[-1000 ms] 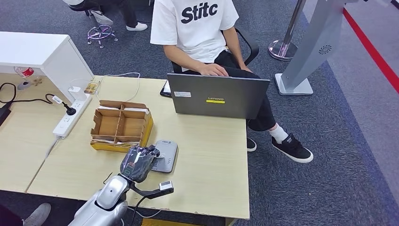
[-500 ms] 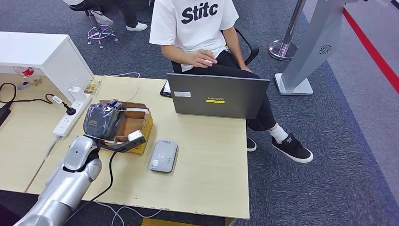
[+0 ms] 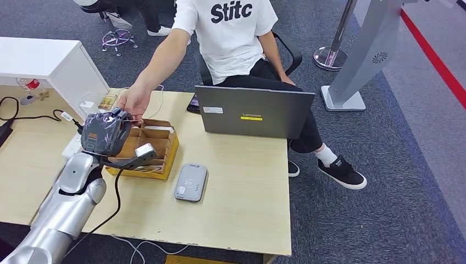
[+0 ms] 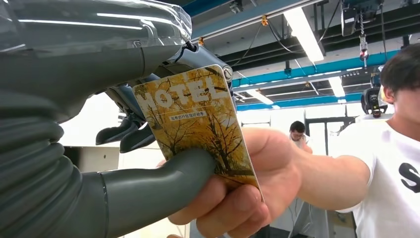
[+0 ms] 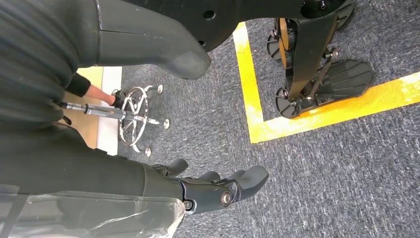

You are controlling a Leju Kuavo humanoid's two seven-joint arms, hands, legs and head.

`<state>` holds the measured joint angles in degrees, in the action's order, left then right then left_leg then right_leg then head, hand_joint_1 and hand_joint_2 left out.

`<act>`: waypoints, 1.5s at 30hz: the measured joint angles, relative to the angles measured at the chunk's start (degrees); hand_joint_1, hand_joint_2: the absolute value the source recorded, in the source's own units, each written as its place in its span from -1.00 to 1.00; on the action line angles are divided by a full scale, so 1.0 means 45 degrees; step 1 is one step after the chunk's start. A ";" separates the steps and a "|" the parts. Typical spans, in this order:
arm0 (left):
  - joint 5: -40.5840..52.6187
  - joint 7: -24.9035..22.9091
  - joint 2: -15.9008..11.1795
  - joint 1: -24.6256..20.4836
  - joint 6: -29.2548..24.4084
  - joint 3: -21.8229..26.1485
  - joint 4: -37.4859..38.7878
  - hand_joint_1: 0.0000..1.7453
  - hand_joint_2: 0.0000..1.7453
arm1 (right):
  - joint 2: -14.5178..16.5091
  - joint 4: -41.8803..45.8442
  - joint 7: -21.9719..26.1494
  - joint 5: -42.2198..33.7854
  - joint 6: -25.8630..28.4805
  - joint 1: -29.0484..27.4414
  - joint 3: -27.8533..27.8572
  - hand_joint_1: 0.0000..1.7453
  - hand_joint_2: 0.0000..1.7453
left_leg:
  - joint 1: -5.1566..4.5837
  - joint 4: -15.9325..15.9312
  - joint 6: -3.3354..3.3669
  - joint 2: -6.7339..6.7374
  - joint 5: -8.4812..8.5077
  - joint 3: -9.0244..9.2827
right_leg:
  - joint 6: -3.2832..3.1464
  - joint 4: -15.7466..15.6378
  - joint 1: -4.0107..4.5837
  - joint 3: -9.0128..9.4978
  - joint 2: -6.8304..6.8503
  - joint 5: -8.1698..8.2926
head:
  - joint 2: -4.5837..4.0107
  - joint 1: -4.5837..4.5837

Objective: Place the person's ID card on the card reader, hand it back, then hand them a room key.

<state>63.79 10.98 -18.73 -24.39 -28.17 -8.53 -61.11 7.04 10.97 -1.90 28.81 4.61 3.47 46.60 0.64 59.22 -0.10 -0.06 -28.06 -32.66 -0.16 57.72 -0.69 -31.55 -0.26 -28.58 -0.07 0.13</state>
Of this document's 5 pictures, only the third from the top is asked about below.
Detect yellow panel under desk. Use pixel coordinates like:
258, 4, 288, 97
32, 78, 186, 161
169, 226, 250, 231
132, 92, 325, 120
165, 255, 234, 264

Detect clear bottle with red label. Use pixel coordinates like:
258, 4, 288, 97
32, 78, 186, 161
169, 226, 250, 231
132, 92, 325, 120
15, 77, 40, 92

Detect grey kiosk stand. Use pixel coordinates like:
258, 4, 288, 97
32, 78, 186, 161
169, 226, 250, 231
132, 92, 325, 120
320, 0, 419, 112

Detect person's left hand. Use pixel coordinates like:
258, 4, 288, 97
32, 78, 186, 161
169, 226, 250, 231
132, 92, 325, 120
279, 73, 297, 87

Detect white card stack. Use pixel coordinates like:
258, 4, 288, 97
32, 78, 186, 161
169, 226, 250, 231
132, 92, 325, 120
143, 125, 175, 134

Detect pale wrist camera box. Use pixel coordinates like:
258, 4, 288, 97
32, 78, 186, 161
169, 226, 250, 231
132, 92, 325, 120
134, 142, 159, 161

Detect wooden compartment card box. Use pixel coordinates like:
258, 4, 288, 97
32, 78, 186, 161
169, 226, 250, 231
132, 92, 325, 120
106, 118, 180, 182

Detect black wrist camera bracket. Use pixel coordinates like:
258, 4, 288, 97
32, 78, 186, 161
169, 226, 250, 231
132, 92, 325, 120
97, 152, 147, 171

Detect patterned room key cards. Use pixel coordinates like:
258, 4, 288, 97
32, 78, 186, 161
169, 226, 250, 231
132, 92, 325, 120
131, 164, 163, 174

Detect background person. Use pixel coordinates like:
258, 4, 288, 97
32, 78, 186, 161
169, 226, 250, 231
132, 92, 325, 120
72, 0, 182, 37

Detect black power adapter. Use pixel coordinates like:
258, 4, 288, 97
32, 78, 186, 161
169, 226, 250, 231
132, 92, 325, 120
0, 120, 14, 148

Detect clear holder with yellow picture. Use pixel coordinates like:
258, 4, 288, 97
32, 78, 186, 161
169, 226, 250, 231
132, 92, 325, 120
97, 93, 118, 112

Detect black office chair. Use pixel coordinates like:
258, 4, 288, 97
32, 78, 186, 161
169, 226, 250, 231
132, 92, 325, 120
195, 31, 303, 87

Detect person's right hand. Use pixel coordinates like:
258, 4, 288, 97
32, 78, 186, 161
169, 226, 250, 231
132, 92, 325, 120
117, 84, 153, 122

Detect white charger with cable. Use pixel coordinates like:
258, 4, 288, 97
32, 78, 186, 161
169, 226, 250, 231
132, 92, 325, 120
78, 85, 164, 119

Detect black plug with tagged cable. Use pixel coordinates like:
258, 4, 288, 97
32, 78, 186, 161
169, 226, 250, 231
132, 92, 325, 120
0, 109, 85, 135

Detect grey Lenovo laptop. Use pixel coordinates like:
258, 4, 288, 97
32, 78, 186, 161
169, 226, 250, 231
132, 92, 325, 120
193, 85, 316, 140

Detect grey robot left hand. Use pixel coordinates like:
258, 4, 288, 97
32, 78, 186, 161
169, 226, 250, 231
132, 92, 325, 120
80, 107, 134, 158

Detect chrome stool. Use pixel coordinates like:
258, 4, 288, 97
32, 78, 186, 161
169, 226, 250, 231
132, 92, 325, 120
79, 2, 140, 58

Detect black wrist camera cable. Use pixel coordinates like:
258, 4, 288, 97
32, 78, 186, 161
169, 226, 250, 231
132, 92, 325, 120
62, 166, 123, 257

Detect white power strip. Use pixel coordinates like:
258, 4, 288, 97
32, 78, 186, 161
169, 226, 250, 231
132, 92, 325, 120
60, 133, 84, 160

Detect black looped cable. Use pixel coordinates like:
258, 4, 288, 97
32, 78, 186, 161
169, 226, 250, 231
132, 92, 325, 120
0, 96, 20, 122

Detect grey card reader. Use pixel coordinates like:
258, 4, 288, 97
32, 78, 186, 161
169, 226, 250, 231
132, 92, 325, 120
173, 163, 208, 204

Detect chrome stanchion post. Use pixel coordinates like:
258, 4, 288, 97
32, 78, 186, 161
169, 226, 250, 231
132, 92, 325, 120
313, 0, 359, 72

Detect white cabinet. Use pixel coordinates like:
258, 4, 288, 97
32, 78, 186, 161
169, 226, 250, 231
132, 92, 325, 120
0, 36, 110, 121

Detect black smartphone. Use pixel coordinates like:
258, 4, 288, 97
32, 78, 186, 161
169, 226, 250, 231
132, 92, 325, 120
186, 93, 201, 114

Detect white cable under desk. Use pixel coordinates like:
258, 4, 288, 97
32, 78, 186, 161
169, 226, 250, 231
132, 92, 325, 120
110, 235, 188, 264

